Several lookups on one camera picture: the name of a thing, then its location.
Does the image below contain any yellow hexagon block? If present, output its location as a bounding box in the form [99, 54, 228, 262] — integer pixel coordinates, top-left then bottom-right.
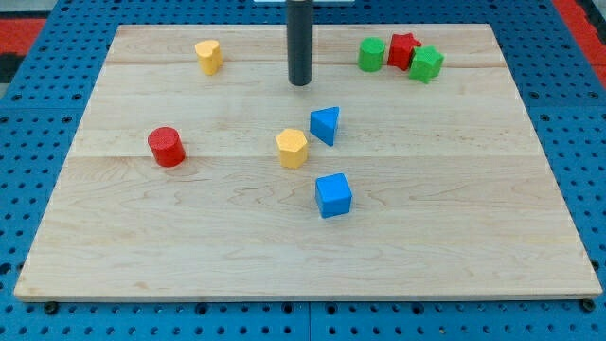
[276, 129, 308, 169]

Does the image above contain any blue triangle block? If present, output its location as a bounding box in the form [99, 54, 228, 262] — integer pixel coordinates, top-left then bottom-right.
[310, 106, 340, 147]

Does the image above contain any blue cube block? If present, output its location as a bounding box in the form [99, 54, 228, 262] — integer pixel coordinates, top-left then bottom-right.
[314, 173, 352, 219]

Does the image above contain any wooden board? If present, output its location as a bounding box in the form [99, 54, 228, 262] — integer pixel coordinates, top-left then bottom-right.
[14, 24, 602, 303]

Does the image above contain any green cylinder block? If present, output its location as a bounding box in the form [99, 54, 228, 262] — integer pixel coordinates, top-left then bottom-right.
[358, 37, 385, 72]

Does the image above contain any red cylinder block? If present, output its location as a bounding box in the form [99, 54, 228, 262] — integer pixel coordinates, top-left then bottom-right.
[148, 126, 186, 168]

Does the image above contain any yellow heart block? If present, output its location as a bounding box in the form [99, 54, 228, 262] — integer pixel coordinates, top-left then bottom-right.
[194, 40, 223, 76]

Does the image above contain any red star block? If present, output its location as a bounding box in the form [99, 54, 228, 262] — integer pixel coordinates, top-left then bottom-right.
[387, 33, 422, 71]

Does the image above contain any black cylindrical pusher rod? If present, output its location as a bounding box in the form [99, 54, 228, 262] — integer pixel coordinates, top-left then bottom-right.
[286, 0, 313, 86]

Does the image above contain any green star block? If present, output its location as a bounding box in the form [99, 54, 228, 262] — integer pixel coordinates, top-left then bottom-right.
[409, 45, 444, 83]

